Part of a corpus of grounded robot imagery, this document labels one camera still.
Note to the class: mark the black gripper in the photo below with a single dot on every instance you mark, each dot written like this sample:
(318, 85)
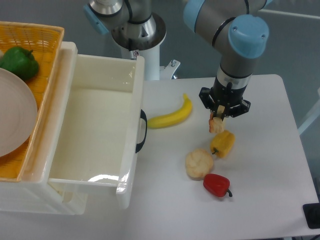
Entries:
(225, 98)

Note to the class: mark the square toast bread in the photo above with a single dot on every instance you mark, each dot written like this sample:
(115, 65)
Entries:
(216, 125)

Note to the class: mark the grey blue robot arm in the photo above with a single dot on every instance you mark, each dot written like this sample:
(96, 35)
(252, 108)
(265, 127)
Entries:
(229, 26)

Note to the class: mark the open upper white drawer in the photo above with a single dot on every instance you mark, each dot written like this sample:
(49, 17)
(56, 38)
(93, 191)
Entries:
(103, 129)

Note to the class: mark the white drawer cabinet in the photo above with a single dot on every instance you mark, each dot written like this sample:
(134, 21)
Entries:
(34, 194)

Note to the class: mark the yellow bell pepper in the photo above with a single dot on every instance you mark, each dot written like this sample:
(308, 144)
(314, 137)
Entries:
(222, 144)

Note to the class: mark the yellow banana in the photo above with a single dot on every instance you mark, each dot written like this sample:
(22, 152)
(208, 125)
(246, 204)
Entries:
(173, 118)

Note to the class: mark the red bell pepper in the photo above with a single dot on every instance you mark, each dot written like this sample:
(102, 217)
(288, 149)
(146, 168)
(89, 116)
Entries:
(217, 185)

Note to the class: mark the black device at edge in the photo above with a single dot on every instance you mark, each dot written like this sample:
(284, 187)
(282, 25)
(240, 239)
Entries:
(312, 215)

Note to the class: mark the yellow woven basket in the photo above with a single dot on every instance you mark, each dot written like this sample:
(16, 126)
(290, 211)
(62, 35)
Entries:
(45, 41)

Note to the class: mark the pink round plate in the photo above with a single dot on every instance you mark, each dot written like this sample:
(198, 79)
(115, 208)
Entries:
(18, 112)

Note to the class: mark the green bell pepper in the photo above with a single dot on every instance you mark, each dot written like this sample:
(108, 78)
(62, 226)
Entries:
(21, 62)

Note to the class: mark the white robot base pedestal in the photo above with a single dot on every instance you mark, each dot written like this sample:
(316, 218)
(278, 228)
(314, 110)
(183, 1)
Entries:
(144, 39)

